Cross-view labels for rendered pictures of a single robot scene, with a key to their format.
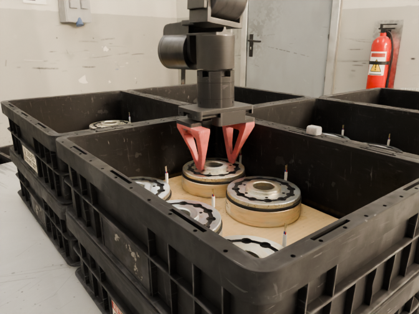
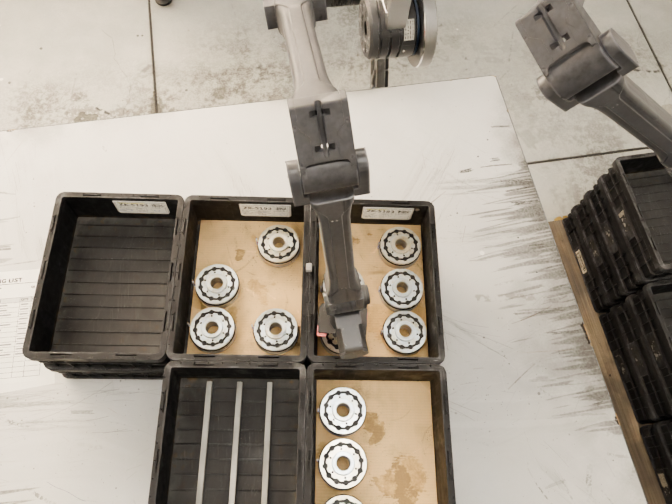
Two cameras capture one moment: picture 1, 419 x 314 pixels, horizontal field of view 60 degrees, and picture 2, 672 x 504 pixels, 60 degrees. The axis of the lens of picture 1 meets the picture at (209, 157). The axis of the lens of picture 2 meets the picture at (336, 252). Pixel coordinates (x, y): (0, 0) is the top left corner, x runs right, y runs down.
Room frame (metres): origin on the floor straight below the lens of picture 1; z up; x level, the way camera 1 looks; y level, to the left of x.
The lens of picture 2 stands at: (0.89, 0.17, 2.17)
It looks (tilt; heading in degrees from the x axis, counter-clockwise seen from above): 66 degrees down; 212
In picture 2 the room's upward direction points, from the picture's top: 7 degrees clockwise
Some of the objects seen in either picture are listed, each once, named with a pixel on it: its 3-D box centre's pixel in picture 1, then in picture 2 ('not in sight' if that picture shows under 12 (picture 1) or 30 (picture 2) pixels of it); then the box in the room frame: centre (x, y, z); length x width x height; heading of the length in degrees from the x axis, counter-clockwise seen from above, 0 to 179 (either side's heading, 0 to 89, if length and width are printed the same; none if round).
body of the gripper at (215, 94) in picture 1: (215, 93); (343, 317); (0.56, -0.01, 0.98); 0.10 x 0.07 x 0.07; 123
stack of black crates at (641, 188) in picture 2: not in sight; (643, 235); (-0.52, 0.53, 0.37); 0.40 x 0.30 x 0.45; 49
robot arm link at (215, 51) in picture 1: (212, 52); not in sight; (0.56, 0.00, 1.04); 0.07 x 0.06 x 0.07; 49
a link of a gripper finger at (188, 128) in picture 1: (206, 139); not in sight; (0.55, 0.00, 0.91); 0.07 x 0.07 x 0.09; 33
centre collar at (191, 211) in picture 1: (178, 215); (402, 287); (0.38, 0.04, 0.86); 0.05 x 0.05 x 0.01
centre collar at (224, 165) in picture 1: (213, 166); not in sight; (0.55, -0.01, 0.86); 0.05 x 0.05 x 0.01
